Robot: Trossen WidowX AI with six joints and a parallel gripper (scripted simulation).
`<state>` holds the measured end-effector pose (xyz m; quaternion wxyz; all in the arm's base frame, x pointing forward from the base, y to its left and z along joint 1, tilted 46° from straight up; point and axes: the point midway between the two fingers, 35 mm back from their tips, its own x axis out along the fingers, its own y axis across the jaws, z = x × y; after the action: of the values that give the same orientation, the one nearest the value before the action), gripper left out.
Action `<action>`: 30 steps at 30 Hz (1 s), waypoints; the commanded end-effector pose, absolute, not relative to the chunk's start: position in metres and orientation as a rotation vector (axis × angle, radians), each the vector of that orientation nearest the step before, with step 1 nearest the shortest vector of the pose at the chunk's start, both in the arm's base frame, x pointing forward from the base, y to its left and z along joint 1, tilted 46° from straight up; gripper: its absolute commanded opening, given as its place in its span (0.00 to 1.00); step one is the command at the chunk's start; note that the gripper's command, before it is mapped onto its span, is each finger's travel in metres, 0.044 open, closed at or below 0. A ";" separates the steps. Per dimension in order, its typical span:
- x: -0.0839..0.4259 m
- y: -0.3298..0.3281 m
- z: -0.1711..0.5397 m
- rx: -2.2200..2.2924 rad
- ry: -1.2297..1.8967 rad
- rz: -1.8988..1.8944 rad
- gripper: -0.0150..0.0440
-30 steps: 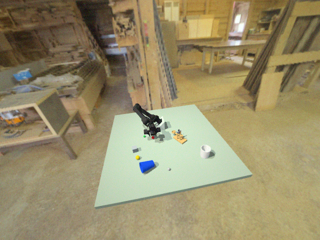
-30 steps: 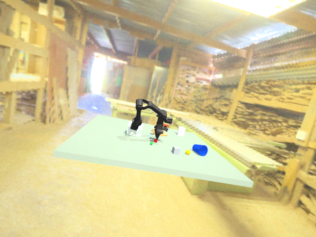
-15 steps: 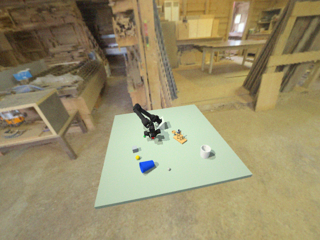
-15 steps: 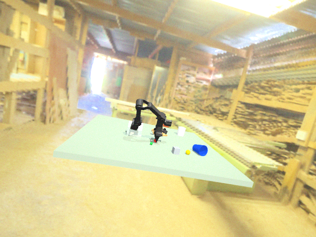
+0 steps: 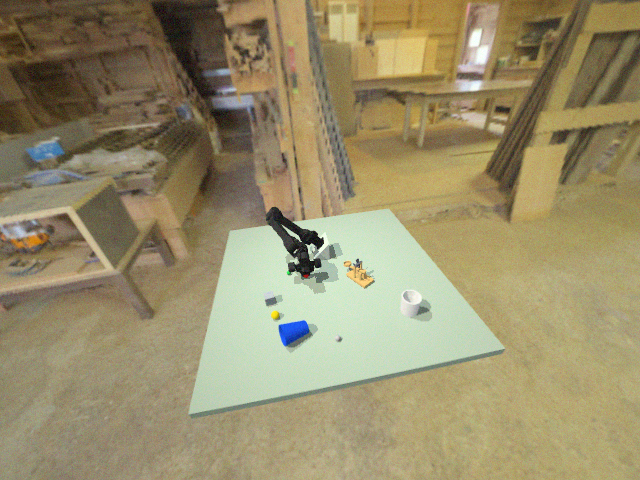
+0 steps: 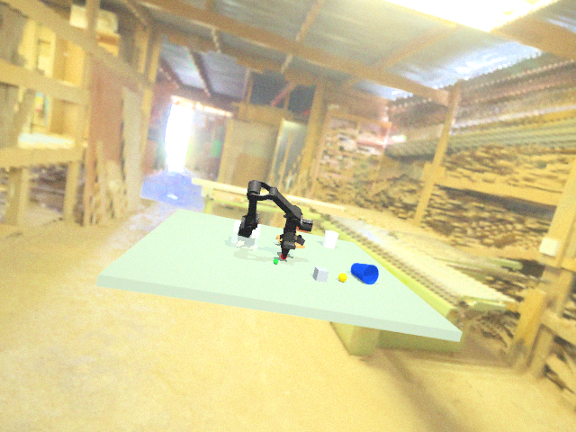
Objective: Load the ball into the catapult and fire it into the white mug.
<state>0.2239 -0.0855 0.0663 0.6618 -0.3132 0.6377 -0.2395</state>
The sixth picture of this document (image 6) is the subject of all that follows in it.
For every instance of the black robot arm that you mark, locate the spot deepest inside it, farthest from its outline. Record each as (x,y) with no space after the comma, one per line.
(293,213)

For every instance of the white paper cup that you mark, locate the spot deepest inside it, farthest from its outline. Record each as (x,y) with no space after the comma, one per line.
(330,239)

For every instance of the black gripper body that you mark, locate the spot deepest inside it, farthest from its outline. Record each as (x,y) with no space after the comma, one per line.
(287,238)

